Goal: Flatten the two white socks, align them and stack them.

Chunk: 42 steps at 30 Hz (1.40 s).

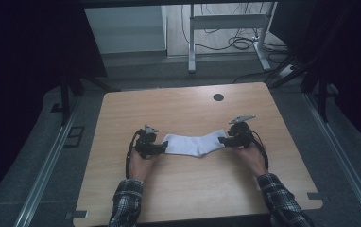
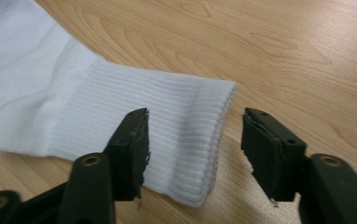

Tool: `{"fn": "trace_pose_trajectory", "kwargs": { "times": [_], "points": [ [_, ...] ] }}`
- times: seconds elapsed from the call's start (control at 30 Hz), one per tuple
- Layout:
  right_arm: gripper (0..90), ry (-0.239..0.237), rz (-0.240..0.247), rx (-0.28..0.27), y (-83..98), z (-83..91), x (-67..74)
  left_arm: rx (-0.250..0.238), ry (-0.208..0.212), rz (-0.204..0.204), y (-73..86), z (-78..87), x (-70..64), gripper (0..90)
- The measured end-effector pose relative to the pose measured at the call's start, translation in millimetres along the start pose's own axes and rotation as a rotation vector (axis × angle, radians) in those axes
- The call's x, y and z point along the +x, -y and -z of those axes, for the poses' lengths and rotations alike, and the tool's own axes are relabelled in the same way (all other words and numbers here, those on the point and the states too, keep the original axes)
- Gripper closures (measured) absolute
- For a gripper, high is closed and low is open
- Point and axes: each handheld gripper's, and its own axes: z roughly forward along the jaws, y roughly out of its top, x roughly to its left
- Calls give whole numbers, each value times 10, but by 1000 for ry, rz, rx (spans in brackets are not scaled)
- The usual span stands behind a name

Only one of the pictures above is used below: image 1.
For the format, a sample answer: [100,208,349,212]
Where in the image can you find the black floor cables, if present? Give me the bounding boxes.
[181,3,290,64]

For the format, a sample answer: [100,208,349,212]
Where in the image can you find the person's left hand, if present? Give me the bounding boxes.
[128,148,156,182]

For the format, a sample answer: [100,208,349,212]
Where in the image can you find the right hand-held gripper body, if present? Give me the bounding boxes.
[227,114,257,149]

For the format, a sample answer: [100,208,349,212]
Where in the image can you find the person's right hand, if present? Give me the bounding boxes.
[237,141,268,178]

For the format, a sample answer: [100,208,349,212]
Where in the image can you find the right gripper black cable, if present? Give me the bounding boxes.
[250,130,270,171]

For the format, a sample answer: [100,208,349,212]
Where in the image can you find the dark curtain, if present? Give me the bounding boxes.
[269,0,361,155]
[0,0,108,209]

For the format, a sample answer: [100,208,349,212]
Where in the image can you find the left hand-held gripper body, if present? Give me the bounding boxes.
[133,125,160,160]

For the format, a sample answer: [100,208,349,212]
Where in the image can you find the aluminium floor rail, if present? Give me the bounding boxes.
[302,93,361,227]
[12,97,82,227]

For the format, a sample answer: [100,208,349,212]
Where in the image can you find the black metal stand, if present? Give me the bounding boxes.
[267,56,331,124]
[60,74,121,127]

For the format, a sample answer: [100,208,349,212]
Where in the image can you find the white metal desk frame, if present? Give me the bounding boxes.
[187,2,277,74]

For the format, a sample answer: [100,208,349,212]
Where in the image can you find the white power strip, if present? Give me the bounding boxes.
[277,64,296,79]

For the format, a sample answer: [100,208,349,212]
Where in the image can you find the white board panel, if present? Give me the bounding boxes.
[84,5,167,55]

